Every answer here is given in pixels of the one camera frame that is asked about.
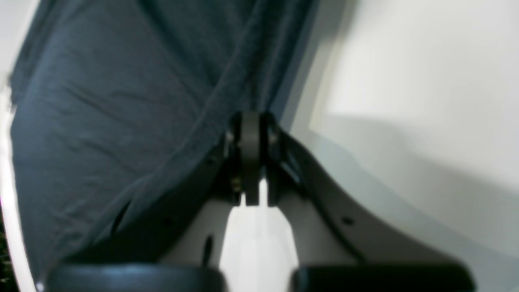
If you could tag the dark navy long-sleeve shirt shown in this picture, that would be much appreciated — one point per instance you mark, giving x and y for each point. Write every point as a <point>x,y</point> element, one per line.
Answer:
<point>118,100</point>

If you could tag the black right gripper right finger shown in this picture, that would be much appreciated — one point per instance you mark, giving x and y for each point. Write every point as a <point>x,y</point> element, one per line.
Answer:
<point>340,245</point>

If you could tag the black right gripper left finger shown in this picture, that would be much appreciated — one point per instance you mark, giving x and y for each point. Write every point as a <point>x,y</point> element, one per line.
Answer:
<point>175,245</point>

